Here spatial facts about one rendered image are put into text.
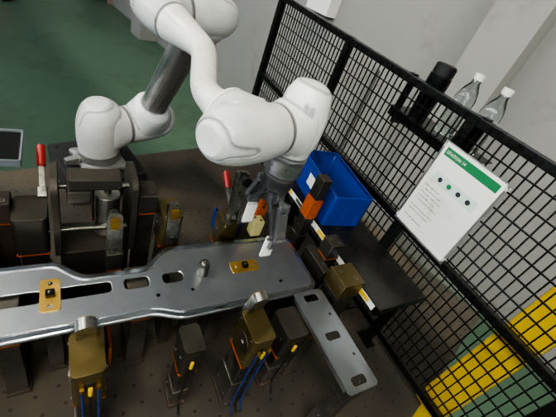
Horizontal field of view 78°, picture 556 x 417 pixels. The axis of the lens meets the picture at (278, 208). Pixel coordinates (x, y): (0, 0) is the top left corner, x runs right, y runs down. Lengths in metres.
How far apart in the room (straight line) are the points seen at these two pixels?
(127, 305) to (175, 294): 0.11
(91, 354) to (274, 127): 0.53
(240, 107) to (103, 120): 0.94
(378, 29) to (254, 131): 2.80
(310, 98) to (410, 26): 2.55
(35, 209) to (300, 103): 0.66
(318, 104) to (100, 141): 1.01
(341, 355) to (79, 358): 0.58
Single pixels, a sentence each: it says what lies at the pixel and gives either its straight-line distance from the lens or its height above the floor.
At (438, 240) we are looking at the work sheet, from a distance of 1.17.
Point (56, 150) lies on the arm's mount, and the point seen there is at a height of 0.80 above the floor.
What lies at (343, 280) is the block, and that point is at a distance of 1.02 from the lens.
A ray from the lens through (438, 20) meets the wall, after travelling 3.10.
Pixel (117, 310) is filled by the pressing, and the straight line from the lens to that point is 0.87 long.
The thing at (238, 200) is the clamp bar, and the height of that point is 1.12.
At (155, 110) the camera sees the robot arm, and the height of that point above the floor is 1.08.
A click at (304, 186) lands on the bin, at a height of 1.06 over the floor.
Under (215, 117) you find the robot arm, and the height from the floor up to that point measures 1.49.
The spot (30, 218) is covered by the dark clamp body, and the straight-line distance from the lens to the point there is 0.96.
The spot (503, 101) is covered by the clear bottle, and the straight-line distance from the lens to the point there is 1.19.
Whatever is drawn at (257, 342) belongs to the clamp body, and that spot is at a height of 1.04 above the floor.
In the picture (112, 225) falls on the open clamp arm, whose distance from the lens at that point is 0.94.
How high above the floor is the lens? 1.72
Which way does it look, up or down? 35 degrees down
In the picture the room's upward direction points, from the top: 23 degrees clockwise
